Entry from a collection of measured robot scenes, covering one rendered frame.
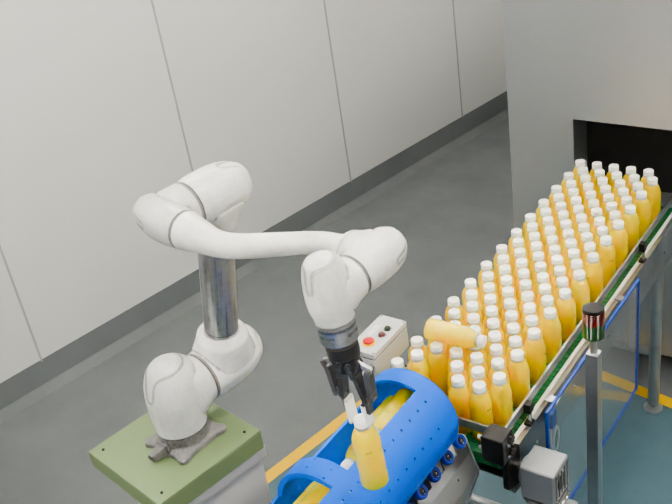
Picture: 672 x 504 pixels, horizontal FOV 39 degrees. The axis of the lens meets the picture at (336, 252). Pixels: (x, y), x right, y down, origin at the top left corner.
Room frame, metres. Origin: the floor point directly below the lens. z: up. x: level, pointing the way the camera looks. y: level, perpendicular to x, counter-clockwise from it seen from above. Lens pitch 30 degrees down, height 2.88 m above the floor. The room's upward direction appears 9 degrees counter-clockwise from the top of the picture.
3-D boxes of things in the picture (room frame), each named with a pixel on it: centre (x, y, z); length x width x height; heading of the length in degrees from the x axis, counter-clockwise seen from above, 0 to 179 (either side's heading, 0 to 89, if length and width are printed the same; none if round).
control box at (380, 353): (2.53, -0.09, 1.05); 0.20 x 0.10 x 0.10; 141
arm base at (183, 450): (2.21, 0.54, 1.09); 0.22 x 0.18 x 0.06; 136
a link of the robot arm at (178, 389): (2.23, 0.52, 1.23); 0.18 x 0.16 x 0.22; 133
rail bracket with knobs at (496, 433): (2.10, -0.37, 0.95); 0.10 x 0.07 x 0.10; 51
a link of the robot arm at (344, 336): (1.73, 0.02, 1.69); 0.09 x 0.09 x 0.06
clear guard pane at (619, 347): (2.51, -0.79, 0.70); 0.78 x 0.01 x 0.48; 141
